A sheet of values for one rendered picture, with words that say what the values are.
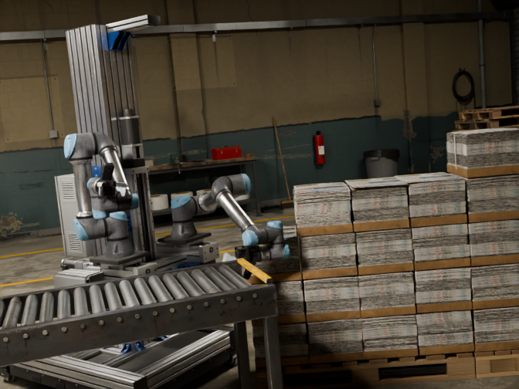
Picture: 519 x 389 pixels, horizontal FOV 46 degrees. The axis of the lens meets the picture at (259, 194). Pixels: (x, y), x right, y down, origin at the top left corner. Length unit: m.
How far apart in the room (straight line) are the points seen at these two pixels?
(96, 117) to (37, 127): 6.15
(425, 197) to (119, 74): 1.77
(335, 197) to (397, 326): 0.76
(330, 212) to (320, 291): 0.42
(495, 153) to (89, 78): 2.16
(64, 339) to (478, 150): 2.15
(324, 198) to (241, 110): 6.90
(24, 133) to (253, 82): 3.57
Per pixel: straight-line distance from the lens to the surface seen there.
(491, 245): 3.40
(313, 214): 3.20
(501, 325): 3.54
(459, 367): 3.55
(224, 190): 3.19
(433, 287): 3.38
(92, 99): 3.51
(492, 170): 3.35
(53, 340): 2.38
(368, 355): 3.43
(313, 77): 10.44
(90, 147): 3.18
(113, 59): 3.53
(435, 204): 3.28
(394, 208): 3.25
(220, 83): 9.94
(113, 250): 3.25
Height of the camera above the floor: 1.46
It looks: 7 degrees down
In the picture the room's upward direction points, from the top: 5 degrees counter-clockwise
